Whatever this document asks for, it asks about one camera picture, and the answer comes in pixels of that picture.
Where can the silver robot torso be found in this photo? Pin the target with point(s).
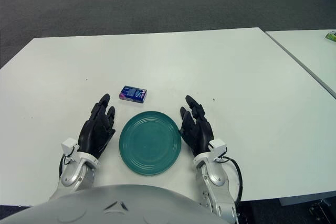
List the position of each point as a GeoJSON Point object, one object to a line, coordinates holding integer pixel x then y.
{"type": "Point", "coordinates": [115, 205]}

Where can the blue gum box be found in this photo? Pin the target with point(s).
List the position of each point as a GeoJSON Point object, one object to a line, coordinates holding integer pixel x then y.
{"type": "Point", "coordinates": [132, 94]}

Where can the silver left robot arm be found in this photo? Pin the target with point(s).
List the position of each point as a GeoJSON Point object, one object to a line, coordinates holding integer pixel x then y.
{"type": "Point", "coordinates": [72, 167]}

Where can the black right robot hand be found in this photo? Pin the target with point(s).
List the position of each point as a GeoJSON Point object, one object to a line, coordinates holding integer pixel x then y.
{"type": "Point", "coordinates": [198, 132]}

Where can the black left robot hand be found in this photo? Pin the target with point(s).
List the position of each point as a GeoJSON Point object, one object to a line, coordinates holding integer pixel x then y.
{"type": "Point", "coordinates": [95, 129]}

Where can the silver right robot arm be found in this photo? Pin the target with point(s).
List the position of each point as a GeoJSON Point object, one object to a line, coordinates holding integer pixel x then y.
{"type": "Point", "coordinates": [218, 182]}

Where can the white adjacent table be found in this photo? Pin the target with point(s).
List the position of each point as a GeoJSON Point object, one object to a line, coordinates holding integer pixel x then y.
{"type": "Point", "coordinates": [307, 53]}

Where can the teal round plate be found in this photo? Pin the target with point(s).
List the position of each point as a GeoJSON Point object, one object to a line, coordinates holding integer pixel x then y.
{"type": "Point", "coordinates": [150, 143]}

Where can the green package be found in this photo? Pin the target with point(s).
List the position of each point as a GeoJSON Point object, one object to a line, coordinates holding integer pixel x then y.
{"type": "Point", "coordinates": [331, 36]}

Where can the black table base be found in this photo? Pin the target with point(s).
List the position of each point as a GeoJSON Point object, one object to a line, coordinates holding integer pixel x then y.
{"type": "Point", "coordinates": [321, 208]}

